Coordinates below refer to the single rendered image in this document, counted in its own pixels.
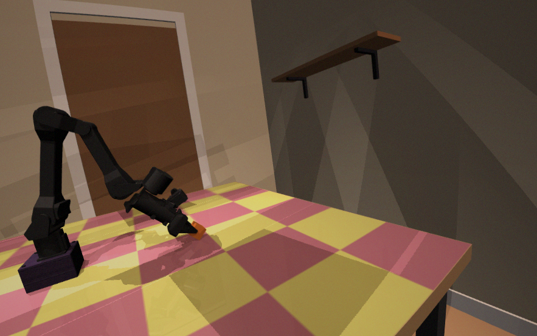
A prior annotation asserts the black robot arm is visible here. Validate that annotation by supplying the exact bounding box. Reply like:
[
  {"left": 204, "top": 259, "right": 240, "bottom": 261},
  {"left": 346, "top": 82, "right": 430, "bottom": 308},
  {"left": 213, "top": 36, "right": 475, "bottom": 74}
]
[{"left": 24, "top": 106, "right": 173, "bottom": 262}]

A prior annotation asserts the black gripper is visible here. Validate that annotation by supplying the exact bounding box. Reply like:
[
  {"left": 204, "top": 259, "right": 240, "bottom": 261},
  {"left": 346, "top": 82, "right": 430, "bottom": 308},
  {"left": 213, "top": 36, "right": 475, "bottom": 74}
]
[{"left": 147, "top": 199, "right": 198, "bottom": 237}]

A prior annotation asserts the orange block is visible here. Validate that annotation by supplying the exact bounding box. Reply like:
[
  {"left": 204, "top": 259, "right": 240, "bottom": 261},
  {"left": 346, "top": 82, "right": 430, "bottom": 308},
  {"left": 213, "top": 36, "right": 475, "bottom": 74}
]
[{"left": 188, "top": 221, "right": 206, "bottom": 240}]

